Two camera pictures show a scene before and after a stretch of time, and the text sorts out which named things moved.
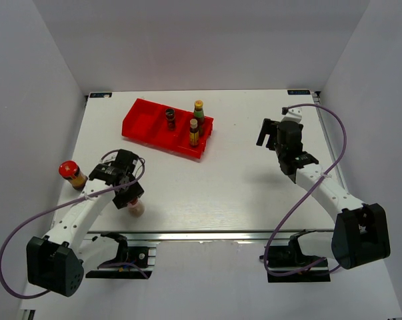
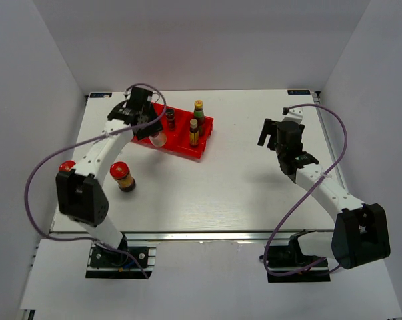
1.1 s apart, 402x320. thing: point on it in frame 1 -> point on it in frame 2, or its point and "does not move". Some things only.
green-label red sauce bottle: x=199 y=115 does not move
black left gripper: x=136 y=190 -> x=155 y=127
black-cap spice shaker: x=170 y=115 does not move
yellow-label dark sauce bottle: x=194 y=133 does not move
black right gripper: x=269 y=127 does not move
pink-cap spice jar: x=136 y=207 -> x=158 y=139
